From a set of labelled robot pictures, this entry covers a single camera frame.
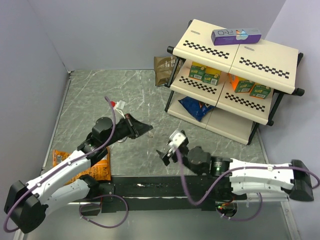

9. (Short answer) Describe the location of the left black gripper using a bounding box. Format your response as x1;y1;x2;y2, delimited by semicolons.
103;112;153;147

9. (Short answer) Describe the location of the green box far right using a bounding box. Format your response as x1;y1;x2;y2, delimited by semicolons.
249;83;272;99

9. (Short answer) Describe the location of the orange chips bag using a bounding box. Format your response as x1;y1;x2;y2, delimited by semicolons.
52;147;112;185

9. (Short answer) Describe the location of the green box far left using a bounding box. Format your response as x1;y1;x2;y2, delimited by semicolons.
188;61;207;81

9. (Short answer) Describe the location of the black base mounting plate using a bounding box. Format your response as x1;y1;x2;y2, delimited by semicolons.
94;175;248;213

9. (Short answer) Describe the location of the orange green box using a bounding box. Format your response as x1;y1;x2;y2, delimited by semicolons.
228;73;255;93

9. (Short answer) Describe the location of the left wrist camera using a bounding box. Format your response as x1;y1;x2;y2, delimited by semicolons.
111;100;126;118

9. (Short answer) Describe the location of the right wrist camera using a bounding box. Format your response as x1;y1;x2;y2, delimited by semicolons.
168;130;187;150

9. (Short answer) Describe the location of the blue snack bag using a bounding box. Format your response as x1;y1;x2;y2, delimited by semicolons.
178;96;215;122

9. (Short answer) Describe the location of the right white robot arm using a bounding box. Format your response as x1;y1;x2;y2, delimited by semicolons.
157;130;319;206

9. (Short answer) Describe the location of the beige three-tier shelf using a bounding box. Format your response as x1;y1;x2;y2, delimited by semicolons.
165;19;305;145

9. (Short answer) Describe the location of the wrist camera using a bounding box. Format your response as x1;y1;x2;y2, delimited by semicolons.
168;130;187;150
111;100;126;118

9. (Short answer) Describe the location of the purple toothpaste box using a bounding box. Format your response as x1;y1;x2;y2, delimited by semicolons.
211;28;262;46

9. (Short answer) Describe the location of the brown foil pouch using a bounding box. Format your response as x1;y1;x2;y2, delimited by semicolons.
153;56;177;87

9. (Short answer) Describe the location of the brass padlock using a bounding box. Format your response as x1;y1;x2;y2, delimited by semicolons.
117;137;127;143

